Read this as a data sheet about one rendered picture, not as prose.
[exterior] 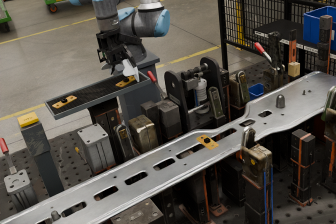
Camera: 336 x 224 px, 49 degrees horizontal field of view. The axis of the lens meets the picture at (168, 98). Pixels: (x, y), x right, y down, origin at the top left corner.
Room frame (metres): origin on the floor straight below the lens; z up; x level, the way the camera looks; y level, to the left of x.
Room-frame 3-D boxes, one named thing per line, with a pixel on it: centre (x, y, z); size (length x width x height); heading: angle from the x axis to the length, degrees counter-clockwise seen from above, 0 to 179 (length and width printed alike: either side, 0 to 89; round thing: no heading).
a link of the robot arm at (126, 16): (1.63, 0.13, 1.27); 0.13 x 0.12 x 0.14; 68
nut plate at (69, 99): (1.16, 0.36, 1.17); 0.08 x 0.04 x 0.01; 132
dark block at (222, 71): (1.30, -0.21, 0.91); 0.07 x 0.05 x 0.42; 26
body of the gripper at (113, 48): (1.23, 0.16, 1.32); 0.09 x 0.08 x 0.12; 135
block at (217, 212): (1.02, -0.10, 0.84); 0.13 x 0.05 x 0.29; 26
